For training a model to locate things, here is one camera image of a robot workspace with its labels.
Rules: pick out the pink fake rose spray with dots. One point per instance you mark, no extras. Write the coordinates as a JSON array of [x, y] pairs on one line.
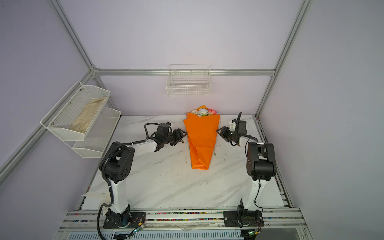
[[212, 112]]

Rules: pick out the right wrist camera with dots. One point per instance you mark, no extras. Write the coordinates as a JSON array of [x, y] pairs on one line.
[[233, 125]]

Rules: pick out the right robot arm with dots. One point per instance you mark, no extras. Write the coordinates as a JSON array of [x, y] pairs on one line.
[[260, 159]]

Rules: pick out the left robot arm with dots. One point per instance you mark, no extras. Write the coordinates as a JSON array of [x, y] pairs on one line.
[[117, 162]]

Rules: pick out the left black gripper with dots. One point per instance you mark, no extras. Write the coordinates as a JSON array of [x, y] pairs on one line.
[[180, 135]]

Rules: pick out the orange wrapping paper sheet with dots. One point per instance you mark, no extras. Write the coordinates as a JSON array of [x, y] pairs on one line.
[[202, 138]]

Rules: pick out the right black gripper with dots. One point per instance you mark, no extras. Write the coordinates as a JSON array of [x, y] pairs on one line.
[[224, 133]]

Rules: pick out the lower white mesh shelf basket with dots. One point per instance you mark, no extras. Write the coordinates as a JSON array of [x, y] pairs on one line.
[[99, 135]]

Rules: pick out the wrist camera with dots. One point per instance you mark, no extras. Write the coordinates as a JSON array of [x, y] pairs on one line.
[[233, 125], [170, 125]]

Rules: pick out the white string ribbon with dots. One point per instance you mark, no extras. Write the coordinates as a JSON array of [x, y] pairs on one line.
[[97, 194]]

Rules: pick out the white wire wall basket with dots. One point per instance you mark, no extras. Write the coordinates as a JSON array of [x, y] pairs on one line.
[[188, 80]]

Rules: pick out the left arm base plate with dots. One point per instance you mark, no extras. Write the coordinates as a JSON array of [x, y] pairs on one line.
[[125, 220]]

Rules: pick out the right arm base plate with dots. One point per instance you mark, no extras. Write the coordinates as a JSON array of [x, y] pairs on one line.
[[246, 219]]

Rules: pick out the aluminium rail front frame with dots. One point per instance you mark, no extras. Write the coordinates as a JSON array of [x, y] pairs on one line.
[[279, 224]]

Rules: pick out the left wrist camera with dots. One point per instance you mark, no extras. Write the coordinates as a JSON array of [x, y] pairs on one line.
[[170, 125]]

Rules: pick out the upper white mesh shelf basket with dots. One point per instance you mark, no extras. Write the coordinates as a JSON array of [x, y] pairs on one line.
[[60, 118]]

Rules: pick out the beige cloth in basket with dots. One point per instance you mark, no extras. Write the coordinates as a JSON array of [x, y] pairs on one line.
[[83, 121]]

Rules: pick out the white fake rose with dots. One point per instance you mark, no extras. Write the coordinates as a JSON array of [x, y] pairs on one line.
[[203, 112]]

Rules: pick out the white mesh shelf basket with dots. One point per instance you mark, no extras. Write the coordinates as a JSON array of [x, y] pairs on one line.
[[99, 135], [60, 118]]

